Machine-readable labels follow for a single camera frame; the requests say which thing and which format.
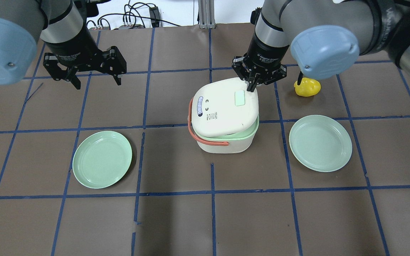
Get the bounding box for white rice cooker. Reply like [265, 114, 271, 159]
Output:
[188, 78, 260, 154]

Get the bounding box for green plate near yellow toy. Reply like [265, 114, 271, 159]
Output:
[289, 115, 353, 173]

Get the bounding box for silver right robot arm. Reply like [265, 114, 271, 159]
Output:
[232, 0, 410, 92]

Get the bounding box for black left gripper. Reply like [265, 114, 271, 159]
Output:
[43, 34, 127, 90]

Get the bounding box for coiled black cables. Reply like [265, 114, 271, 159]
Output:
[86, 0, 191, 30]

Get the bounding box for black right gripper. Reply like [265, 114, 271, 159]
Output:
[231, 34, 288, 92]

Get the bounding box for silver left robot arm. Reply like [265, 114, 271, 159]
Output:
[0, 0, 127, 89]

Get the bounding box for aluminium frame post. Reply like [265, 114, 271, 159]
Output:
[198, 0, 216, 29]

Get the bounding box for green plate far side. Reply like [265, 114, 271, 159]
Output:
[72, 131, 132, 189]

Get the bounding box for yellow toy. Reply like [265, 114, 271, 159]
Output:
[294, 77, 322, 97]

